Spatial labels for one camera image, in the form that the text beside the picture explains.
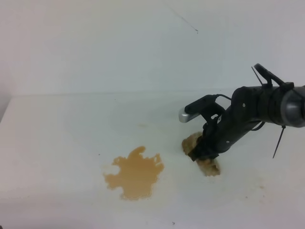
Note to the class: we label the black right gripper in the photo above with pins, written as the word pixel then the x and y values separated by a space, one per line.
pixel 235 122

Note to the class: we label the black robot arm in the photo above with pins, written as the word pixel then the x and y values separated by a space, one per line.
pixel 250 106

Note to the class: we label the brown coffee stain puddle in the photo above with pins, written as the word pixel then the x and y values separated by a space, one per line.
pixel 136 176

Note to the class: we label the black zip tie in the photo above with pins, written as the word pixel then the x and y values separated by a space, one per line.
pixel 279 140

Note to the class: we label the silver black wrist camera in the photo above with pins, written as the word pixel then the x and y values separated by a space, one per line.
pixel 206 106

